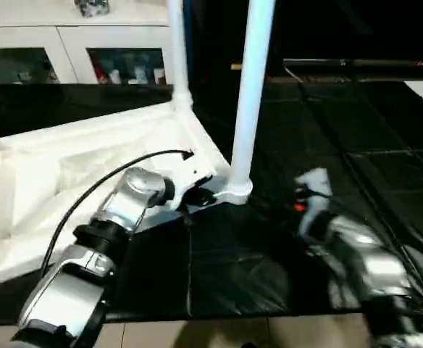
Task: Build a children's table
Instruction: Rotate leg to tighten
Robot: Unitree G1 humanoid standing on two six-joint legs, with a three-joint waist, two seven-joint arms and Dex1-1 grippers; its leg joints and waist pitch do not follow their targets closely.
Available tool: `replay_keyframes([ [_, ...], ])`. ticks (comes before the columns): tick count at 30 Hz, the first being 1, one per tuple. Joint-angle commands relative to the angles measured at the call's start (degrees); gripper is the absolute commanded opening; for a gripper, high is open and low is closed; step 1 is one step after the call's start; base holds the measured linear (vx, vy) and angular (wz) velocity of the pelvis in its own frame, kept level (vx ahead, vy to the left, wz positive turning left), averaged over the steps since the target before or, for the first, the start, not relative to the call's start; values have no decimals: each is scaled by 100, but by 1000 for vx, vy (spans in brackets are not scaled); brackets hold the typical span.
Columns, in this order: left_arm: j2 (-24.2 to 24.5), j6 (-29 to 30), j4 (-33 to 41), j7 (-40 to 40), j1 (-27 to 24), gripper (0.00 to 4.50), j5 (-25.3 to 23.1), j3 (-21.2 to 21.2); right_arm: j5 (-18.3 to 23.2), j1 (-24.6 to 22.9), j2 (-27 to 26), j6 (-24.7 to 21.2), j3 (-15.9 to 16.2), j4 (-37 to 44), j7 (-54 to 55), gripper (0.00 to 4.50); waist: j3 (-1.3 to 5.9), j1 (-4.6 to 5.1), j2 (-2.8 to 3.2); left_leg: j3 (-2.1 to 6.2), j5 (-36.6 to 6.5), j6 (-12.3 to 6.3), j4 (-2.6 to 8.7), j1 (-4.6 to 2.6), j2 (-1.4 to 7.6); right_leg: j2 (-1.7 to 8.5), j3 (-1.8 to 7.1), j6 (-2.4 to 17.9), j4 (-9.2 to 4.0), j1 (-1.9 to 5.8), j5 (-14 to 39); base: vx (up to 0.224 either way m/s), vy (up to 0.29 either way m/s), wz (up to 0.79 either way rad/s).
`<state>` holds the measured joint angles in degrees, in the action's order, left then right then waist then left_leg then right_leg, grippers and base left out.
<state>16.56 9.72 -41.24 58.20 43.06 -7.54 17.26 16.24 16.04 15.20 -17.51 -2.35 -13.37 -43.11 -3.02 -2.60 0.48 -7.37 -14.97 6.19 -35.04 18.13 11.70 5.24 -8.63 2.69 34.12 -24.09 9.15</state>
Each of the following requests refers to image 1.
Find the long black bar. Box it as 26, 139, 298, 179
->
284, 58, 423, 71

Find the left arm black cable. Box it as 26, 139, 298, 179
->
39, 149, 195, 280

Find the white compartment tray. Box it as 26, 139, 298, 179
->
0, 101, 254, 291

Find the black work mat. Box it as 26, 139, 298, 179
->
0, 76, 423, 323

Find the white glass-door cabinet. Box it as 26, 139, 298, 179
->
0, 0, 187, 86

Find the silver crumpled object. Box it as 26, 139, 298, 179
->
75, 0, 111, 17

